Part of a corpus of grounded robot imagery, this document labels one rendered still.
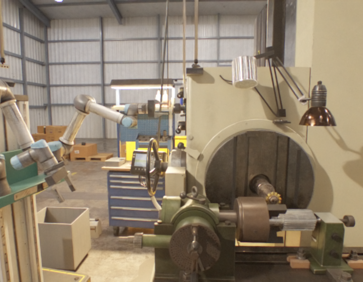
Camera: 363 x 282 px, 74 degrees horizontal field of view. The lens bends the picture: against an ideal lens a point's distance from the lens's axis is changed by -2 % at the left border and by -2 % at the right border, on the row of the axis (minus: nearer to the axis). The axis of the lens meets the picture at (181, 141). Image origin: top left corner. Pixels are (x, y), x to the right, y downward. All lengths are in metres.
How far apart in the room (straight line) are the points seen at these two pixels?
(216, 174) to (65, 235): 1.93
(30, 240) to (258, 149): 1.74
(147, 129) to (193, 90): 2.28
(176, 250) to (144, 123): 2.77
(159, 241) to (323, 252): 0.69
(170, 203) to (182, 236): 0.18
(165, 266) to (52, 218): 2.40
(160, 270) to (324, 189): 0.98
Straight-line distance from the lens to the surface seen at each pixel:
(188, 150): 1.33
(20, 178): 1.98
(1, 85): 1.54
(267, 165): 1.32
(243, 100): 1.38
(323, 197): 1.61
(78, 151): 8.86
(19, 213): 2.15
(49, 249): 3.01
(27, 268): 2.35
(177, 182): 1.32
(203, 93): 1.36
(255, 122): 1.37
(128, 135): 3.66
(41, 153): 1.44
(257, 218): 1.07
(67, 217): 3.26
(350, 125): 1.60
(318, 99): 1.18
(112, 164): 3.33
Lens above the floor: 1.67
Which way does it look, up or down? 7 degrees down
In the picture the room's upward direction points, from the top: straight up
